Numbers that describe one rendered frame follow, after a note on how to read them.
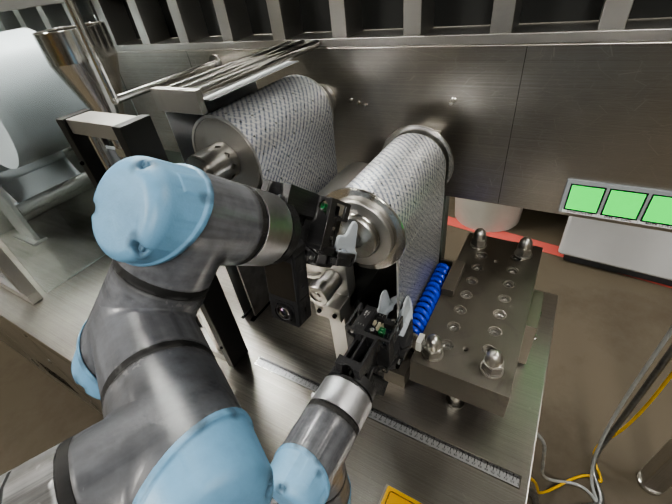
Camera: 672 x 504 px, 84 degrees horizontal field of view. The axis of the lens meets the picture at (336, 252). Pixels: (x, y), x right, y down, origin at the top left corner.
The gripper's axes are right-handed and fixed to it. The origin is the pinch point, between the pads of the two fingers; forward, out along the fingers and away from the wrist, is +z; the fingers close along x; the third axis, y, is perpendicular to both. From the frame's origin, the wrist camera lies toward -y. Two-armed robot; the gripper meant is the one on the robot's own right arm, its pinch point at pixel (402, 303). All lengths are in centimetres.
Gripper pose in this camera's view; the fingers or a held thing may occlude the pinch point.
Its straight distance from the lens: 67.4
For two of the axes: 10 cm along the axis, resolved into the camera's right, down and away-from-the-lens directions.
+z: 4.9, -5.9, 6.5
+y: -1.1, -7.8, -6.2
